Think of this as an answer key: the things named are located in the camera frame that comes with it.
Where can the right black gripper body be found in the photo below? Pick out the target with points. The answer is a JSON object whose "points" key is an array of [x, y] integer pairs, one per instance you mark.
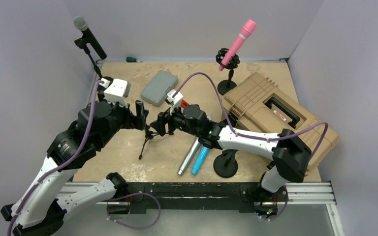
{"points": [[175, 121]]}

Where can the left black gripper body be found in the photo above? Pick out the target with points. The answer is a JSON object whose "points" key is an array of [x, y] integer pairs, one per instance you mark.
{"points": [[127, 120]]}

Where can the black tripod shock-mount stand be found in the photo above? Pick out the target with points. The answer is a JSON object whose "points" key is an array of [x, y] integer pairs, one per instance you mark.
{"points": [[149, 134]]}

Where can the silver microphone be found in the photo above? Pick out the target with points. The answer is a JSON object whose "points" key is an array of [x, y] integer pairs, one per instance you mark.
{"points": [[189, 156]]}

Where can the blue microphone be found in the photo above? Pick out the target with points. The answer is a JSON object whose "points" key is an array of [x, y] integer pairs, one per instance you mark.
{"points": [[200, 160]]}

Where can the round-base mic stand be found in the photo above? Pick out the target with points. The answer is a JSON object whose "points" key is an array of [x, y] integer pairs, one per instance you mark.
{"points": [[89, 55], [225, 164]]}

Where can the pink microphone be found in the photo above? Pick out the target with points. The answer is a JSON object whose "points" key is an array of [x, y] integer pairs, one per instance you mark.
{"points": [[245, 32]]}

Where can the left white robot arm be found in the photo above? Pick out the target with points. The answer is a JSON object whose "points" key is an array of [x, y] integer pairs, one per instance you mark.
{"points": [[41, 211]]}

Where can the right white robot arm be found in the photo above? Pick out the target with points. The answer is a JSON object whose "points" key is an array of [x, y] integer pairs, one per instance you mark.
{"points": [[288, 152]]}

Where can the black handheld microphone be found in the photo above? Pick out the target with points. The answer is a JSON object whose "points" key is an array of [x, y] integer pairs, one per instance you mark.
{"points": [[81, 24]]}

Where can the red adjustable wrench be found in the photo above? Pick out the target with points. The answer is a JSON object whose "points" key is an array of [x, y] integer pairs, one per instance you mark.
{"points": [[185, 103]]}

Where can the grey plastic case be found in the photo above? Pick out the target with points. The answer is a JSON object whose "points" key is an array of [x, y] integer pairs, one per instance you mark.
{"points": [[156, 90]]}

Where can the tan plastic tool case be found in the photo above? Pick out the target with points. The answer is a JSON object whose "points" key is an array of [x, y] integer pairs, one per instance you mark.
{"points": [[257, 104]]}

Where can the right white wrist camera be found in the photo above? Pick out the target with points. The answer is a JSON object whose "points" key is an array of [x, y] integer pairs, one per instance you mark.
{"points": [[173, 99]]}

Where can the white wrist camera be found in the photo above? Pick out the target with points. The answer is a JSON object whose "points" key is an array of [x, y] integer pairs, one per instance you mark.
{"points": [[173, 99], [116, 91]]}

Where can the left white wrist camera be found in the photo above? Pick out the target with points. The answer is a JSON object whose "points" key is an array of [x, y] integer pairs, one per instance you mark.
{"points": [[116, 91]]}

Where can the green handle screwdriver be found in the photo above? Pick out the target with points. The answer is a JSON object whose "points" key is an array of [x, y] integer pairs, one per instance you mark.
{"points": [[132, 60]]}

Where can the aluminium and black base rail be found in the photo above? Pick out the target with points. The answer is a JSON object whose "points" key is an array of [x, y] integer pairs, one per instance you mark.
{"points": [[138, 197]]}

